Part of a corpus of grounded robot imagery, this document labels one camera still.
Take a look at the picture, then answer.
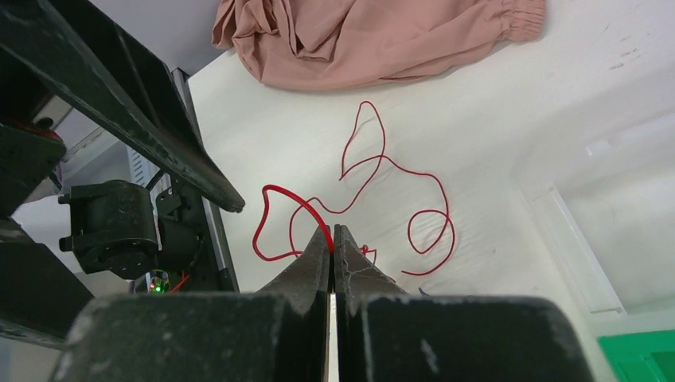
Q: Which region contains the red wire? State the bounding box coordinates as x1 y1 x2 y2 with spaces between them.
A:
252 100 457 277

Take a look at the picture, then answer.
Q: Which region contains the clear plastic bin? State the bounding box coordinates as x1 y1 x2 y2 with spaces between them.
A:
517 115 674 314

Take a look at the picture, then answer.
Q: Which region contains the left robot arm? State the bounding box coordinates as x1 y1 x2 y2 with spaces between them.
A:
1 1 244 349

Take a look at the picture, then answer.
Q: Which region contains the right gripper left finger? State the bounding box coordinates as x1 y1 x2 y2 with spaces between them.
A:
51 232 331 381

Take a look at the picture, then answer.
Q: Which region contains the pink cloth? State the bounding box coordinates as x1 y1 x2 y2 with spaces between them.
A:
212 0 546 91

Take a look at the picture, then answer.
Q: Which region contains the green plastic bin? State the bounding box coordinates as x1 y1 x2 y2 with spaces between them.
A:
598 330 674 382

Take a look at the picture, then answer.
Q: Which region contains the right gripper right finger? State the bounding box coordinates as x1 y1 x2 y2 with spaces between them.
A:
333 225 593 381

